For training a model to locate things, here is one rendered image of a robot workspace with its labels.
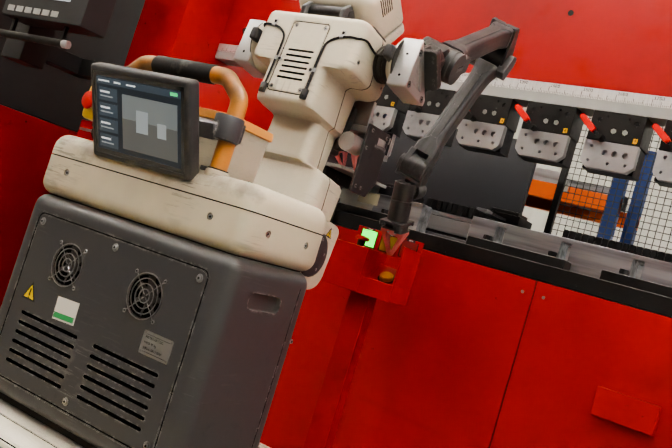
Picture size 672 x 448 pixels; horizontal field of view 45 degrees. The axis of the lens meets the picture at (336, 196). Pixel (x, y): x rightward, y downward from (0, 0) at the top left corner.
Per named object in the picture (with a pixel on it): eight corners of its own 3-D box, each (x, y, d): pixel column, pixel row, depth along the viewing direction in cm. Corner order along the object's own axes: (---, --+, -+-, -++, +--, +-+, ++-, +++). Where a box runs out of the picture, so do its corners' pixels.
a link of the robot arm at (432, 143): (481, 36, 221) (516, 53, 217) (482, 47, 226) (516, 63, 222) (391, 161, 213) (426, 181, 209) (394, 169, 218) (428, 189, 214)
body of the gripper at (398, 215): (413, 227, 221) (419, 201, 220) (400, 232, 212) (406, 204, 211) (391, 221, 224) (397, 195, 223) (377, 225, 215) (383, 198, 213)
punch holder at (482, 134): (454, 142, 252) (469, 92, 253) (465, 150, 258) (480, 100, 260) (497, 150, 243) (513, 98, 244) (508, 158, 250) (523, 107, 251)
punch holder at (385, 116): (351, 124, 276) (365, 78, 277) (364, 131, 282) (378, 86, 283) (387, 130, 267) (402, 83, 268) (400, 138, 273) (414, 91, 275)
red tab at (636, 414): (589, 413, 199) (597, 385, 199) (592, 413, 200) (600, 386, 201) (652, 436, 190) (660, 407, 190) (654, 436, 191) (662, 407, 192)
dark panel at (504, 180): (274, 197, 359) (304, 103, 362) (277, 198, 361) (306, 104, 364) (506, 259, 292) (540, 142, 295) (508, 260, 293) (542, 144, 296)
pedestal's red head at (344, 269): (320, 280, 219) (340, 216, 220) (341, 285, 233) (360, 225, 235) (388, 302, 211) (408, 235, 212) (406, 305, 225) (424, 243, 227)
